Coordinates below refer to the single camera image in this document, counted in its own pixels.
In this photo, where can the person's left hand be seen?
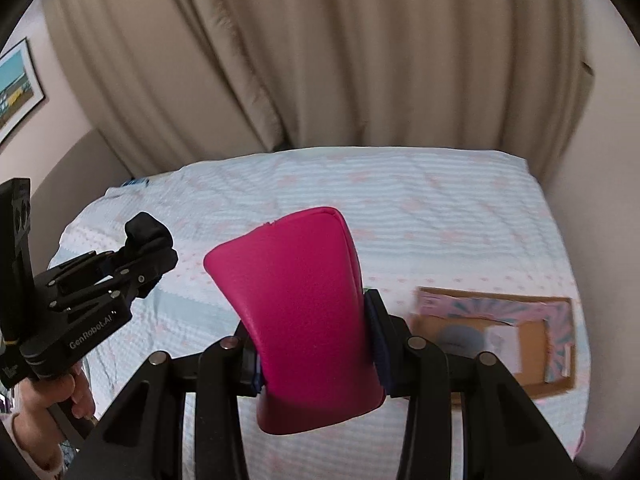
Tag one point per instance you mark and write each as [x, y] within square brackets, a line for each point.
[47, 405]

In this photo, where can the small blue item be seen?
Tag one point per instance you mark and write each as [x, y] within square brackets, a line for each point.
[136, 182]

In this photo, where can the white soft item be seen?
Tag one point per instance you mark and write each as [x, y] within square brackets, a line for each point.
[502, 340]

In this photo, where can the bed with striped blanket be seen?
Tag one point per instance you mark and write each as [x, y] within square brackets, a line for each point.
[400, 220]

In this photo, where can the beige curtain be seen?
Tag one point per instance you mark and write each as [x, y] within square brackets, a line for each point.
[325, 50]

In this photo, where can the pink leather pouch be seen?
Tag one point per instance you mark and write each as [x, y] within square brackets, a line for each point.
[305, 320]

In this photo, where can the framed wall picture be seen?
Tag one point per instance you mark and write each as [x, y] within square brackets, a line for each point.
[15, 92]

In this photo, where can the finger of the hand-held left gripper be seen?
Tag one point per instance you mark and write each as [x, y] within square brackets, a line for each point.
[127, 285]
[82, 265]

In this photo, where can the cardboard box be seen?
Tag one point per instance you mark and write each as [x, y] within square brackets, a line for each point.
[530, 355]

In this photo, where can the person's left forearm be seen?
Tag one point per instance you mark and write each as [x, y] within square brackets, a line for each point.
[35, 445]

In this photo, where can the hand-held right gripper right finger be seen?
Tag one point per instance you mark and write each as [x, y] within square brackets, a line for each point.
[378, 345]

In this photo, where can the grey soft item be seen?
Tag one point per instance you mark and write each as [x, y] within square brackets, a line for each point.
[457, 336]

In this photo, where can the black cloth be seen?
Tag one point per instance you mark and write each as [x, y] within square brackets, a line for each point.
[147, 237]

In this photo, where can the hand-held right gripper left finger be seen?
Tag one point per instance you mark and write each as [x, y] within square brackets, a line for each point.
[254, 381]

